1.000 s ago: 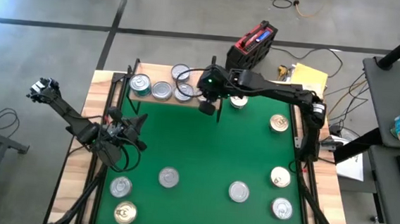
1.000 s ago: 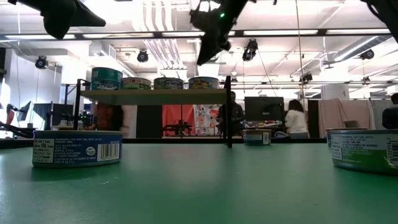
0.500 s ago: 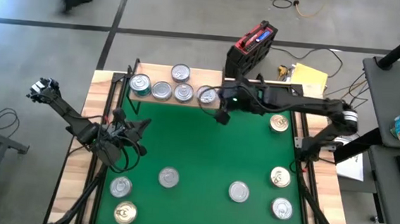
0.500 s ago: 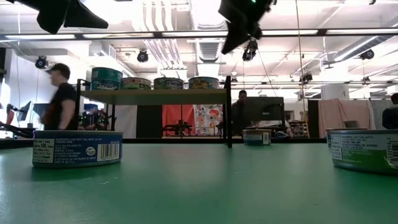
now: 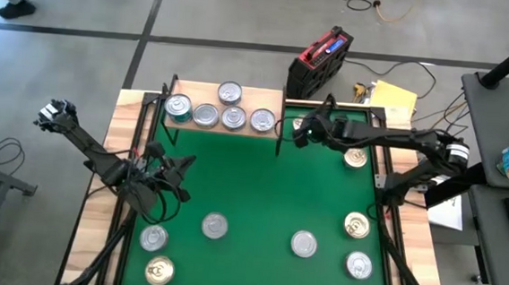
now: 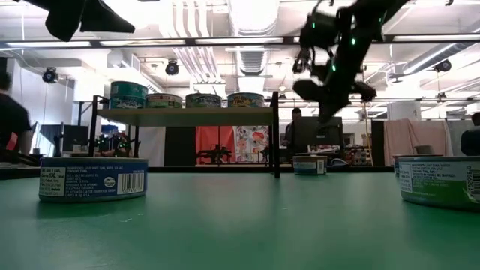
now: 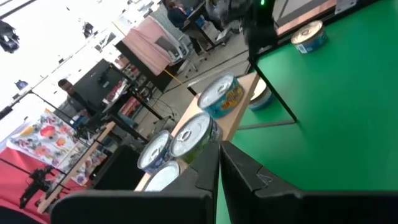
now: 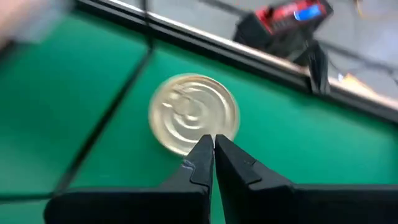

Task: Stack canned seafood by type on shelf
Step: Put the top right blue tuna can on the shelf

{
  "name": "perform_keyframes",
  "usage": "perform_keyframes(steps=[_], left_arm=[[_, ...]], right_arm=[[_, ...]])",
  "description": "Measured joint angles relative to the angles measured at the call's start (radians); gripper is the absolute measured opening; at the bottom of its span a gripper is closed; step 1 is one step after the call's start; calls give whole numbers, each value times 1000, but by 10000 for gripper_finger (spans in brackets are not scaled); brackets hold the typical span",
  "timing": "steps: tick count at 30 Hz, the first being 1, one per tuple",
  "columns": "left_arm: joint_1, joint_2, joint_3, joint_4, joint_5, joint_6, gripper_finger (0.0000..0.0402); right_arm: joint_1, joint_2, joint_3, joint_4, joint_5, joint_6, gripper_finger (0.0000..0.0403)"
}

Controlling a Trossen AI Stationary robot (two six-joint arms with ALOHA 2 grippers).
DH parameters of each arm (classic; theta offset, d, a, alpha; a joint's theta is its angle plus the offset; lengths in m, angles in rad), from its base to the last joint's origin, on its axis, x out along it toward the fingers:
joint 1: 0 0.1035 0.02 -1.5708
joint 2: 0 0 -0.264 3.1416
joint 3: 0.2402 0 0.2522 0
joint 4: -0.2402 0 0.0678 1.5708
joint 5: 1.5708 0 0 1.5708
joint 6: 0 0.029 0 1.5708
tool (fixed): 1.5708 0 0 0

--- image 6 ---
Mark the person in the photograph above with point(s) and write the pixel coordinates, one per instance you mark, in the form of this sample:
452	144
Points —
294	129
13	120
122	144
472	135

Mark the dark blue partition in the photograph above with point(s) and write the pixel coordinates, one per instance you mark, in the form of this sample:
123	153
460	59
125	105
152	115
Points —
69	137

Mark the green table mat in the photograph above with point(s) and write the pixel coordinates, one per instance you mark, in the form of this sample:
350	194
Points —
240	225

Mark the blue label tuna can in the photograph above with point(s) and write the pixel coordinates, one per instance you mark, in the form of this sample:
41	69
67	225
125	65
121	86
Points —
93	180

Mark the black monitor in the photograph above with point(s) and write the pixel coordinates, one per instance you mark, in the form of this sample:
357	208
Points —
318	137

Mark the pink curtain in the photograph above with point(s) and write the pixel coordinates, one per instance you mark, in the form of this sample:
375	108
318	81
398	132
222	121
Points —
412	135

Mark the white ceiling air vent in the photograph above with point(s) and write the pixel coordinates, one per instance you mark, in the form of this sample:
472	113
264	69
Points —
253	62

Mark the grey ceiling air duct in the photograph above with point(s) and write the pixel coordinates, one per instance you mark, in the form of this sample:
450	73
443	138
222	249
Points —
431	58

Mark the black cloth panel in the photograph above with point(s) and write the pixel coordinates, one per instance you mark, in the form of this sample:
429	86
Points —
180	142

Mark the wooden shelf black legs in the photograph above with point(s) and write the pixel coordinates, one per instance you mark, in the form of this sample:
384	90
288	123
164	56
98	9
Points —
195	116

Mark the colourful cartoon poster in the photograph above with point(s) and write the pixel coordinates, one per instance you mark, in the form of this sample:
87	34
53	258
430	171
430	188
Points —
251	144

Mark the large green can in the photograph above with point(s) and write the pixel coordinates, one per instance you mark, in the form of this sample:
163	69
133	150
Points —
442	183

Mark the black ceiling spotlight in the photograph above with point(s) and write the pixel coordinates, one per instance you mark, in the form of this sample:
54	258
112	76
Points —
301	65
443	65
172	68
50	75

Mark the black ceiling light rail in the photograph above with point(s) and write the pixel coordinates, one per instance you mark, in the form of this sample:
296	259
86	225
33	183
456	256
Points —
225	39

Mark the white round column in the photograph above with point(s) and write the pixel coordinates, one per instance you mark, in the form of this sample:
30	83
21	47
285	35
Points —
404	110

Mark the white cloth panel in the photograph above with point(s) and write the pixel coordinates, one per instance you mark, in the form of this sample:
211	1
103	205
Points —
150	142

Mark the silver can green label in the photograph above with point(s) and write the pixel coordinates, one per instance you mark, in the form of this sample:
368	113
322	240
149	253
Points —
203	100

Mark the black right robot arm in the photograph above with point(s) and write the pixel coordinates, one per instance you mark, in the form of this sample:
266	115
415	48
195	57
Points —
375	15

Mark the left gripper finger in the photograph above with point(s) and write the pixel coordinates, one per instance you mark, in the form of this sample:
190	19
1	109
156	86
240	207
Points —
107	20

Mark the silver-lid seafood can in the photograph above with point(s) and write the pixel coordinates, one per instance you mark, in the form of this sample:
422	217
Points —
164	100

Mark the red cloth panel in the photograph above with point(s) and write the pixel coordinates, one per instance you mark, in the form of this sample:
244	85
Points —
213	140

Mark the silver can teal yellow label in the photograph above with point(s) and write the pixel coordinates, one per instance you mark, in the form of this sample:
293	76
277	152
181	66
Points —
245	99

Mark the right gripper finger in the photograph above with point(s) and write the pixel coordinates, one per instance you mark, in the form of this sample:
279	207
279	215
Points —
332	110

